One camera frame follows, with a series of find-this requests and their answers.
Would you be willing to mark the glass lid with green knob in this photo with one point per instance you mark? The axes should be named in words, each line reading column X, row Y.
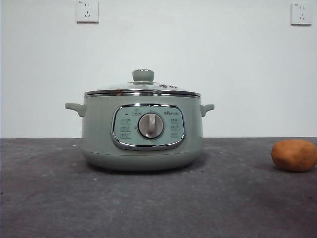
column 143, row 74

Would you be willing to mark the brown potato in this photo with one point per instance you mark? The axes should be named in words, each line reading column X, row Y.
column 294, row 155

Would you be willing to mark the white wall socket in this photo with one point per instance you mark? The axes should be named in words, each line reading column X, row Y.
column 87, row 12
column 301, row 14

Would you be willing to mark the pale green electric pot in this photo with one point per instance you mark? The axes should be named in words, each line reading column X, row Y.
column 99, row 138

